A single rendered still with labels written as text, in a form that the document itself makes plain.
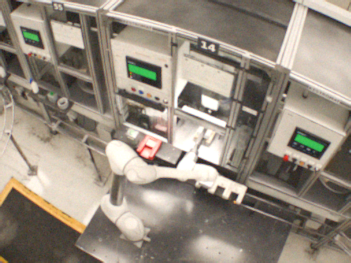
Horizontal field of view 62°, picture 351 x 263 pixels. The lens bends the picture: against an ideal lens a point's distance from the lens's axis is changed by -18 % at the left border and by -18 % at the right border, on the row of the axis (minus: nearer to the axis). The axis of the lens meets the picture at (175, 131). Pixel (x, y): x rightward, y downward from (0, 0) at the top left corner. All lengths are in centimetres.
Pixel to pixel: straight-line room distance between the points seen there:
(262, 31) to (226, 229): 151
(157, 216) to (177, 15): 151
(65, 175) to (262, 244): 219
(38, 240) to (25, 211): 38
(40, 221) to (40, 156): 81
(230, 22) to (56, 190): 254
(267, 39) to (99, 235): 186
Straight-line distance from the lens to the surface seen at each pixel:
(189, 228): 263
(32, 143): 408
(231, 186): 258
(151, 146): 262
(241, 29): 194
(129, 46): 206
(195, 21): 194
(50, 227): 353
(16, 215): 373
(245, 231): 268
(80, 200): 355
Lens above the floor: 319
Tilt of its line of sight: 56 degrees down
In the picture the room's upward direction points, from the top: 2 degrees clockwise
